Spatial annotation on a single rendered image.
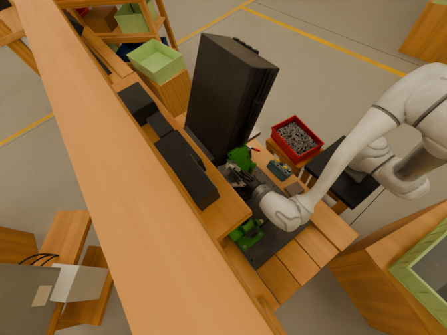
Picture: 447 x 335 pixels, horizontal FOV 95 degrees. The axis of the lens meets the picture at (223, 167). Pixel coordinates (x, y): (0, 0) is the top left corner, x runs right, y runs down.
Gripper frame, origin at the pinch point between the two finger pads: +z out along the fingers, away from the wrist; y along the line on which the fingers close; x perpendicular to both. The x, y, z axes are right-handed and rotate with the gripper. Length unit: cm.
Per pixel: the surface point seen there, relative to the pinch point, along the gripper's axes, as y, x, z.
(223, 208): 29.8, -2.6, -32.3
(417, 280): -62, 9, -77
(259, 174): -36.0, 8.0, 9.7
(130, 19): 4, -59, 285
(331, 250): -49, 20, -46
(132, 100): 48, -15, 18
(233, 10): -196, -172, 380
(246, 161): -12.1, -2.6, 4.3
